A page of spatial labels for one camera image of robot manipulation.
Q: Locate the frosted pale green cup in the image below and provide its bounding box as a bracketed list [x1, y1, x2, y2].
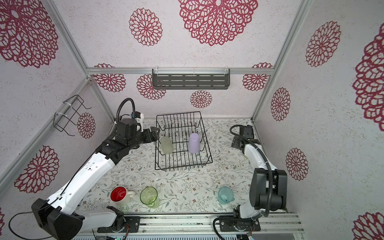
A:
[160, 136, 174, 155]

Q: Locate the red and white mug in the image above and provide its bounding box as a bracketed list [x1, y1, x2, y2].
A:
[110, 186, 136, 207]

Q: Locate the purple plastic cup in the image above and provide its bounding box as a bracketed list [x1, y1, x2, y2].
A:
[188, 133, 200, 154]

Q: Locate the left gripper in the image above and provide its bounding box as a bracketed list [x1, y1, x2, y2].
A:
[127, 125, 160, 151]

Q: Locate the green glass mug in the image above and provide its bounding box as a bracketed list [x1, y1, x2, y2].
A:
[140, 187, 160, 208]

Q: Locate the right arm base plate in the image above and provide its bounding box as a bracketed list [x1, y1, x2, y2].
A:
[219, 216, 261, 232]

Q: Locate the teal plastic cup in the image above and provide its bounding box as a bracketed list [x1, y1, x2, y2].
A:
[218, 186, 235, 205]

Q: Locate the black wire dish rack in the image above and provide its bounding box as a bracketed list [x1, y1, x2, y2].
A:
[155, 111, 213, 172]

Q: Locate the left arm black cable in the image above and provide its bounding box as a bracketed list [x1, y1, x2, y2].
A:
[8, 97, 136, 240]

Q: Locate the grey wall shelf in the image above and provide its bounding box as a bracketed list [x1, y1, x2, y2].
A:
[152, 69, 231, 90]

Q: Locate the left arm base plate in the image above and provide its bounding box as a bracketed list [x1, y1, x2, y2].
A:
[97, 216, 141, 234]

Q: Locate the black wire wall holder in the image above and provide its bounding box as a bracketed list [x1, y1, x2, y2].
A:
[52, 95, 91, 137]

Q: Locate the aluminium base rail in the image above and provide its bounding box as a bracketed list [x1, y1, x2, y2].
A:
[75, 213, 305, 240]

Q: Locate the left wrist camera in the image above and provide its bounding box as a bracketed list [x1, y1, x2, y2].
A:
[131, 111, 144, 132]

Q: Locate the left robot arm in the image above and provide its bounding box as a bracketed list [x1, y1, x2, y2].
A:
[32, 127, 160, 240]

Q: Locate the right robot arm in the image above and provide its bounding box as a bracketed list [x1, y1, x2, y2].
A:
[232, 137, 288, 219]

